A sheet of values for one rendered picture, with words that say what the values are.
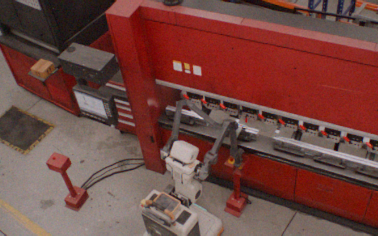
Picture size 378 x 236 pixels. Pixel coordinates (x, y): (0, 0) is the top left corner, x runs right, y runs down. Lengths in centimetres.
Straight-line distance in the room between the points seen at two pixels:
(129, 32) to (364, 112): 215
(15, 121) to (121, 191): 210
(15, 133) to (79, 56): 264
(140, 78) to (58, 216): 206
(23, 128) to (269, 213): 357
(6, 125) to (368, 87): 491
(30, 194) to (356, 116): 390
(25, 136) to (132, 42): 286
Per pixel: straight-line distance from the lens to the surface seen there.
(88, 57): 441
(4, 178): 640
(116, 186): 578
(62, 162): 515
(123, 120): 598
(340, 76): 397
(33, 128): 679
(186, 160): 417
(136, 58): 445
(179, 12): 412
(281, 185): 511
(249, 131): 482
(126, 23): 423
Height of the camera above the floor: 457
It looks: 46 degrees down
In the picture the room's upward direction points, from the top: 8 degrees counter-clockwise
